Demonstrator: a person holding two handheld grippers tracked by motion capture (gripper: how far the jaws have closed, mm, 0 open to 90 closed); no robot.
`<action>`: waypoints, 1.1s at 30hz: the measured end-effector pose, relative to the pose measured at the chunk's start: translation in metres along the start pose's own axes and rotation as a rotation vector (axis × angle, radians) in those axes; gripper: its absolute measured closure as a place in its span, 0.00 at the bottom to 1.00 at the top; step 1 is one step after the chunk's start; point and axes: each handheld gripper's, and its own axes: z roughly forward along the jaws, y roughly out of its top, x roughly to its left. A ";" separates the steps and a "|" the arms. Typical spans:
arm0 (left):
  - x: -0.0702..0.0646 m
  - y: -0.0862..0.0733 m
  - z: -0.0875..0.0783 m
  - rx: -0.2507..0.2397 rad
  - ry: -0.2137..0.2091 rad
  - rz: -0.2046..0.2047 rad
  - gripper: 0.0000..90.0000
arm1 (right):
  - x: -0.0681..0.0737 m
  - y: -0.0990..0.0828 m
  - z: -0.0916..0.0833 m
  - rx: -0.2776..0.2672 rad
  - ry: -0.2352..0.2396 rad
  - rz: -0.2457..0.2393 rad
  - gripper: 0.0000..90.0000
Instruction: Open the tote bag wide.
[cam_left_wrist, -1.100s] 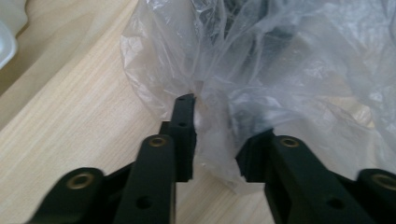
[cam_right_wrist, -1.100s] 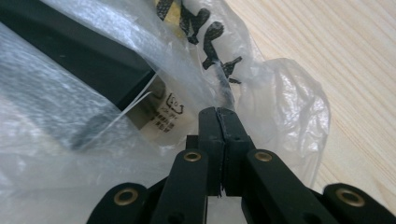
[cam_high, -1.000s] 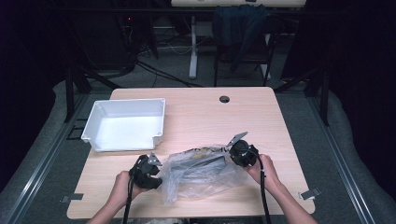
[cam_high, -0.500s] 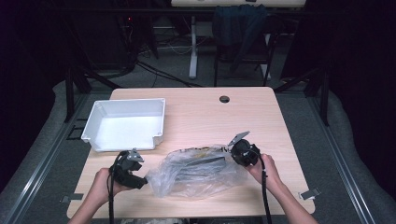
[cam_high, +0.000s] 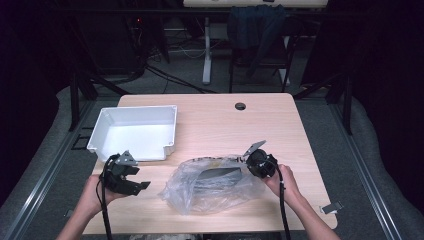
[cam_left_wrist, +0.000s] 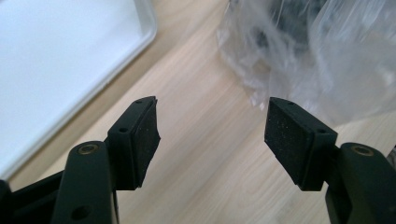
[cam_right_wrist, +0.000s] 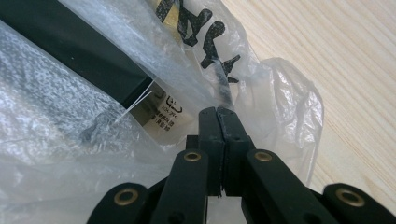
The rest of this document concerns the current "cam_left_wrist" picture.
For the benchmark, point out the translucent plastic bag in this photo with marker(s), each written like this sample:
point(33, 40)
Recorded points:
point(342, 62)

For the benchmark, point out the white plastic tray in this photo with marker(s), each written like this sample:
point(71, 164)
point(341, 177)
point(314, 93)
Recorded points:
point(62, 56)

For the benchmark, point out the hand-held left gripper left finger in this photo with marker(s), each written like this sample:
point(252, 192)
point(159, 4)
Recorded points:
point(132, 146)

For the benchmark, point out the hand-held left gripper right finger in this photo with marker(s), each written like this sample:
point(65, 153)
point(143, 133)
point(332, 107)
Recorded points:
point(295, 143)

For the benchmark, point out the black item in bag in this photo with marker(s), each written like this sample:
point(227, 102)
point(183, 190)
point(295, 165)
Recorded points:
point(292, 18)

